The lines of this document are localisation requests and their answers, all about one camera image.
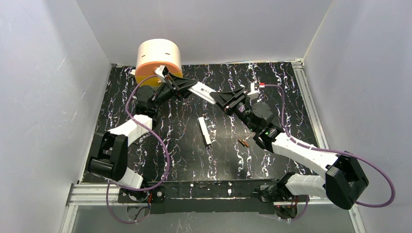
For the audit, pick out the cylindrical drawer box orange front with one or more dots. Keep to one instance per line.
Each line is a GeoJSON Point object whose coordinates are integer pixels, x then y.
{"type": "Point", "coordinates": [153, 53]}

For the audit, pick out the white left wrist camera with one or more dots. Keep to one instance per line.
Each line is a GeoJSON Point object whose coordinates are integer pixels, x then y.
{"type": "Point", "coordinates": [162, 72]}

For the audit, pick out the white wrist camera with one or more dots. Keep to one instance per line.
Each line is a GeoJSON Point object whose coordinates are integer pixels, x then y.
{"type": "Point", "coordinates": [162, 72]}
{"type": "Point", "coordinates": [255, 90]}

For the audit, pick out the orange green battery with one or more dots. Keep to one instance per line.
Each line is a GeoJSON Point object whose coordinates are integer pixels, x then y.
{"type": "Point", "coordinates": [241, 142]}

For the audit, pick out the white remote control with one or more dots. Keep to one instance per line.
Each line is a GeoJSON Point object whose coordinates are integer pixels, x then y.
{"type": "Point", "coordinates": [203, 91]}

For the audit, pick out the long white rectangular block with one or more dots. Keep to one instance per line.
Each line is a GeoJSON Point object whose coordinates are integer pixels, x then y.
{"type": "Point", "coordinates": [204, 131]}

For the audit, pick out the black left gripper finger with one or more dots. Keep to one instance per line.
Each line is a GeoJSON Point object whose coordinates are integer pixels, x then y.
{"type": "Point", "coordinates": [185, 93]}
{"type": "Point", "coordinates": [179, 84]}

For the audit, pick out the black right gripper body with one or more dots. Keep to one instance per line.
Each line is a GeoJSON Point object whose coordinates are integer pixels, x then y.
{"type": "Point", "coordinates": [237, 102]}

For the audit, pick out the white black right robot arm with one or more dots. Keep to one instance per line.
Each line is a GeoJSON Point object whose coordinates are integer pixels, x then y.
{"type": "Point", "coordinates": [339, 177]}

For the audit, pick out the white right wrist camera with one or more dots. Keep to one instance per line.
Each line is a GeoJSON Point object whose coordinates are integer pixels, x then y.
{"type": "Point", "coordinates": [255, 90]}

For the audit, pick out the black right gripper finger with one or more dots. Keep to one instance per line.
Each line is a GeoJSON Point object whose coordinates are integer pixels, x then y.
{"type": "Point", "coordinates": [225, 96]}
{"type": "Point", "coordinates": [223, 103]}

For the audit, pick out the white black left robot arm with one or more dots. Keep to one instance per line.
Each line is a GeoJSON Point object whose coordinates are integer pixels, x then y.
{"type": "Point", "coordinates": [108, 154]}

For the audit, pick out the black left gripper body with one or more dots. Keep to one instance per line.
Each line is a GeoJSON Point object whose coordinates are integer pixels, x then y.
{"type": "Point", "coordinates": [172, 87]}

